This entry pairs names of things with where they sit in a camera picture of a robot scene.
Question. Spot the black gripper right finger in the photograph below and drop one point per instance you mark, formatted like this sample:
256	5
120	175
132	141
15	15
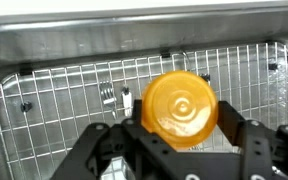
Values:
264	151

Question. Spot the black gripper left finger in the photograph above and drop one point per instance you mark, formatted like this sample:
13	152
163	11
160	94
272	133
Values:
98	145

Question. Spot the orange plastic bowl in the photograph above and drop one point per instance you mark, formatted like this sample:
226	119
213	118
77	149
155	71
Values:
181	108

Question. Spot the stainless steel sink basin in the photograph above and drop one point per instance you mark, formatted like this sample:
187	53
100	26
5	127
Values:
71	39

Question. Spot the silver fork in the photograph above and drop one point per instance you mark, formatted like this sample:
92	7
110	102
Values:
108	97

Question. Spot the white handled utensil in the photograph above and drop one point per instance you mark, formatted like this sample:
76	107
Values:
127	101

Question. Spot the wire sink bottom grid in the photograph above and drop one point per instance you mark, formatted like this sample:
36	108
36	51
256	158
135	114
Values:
43	113

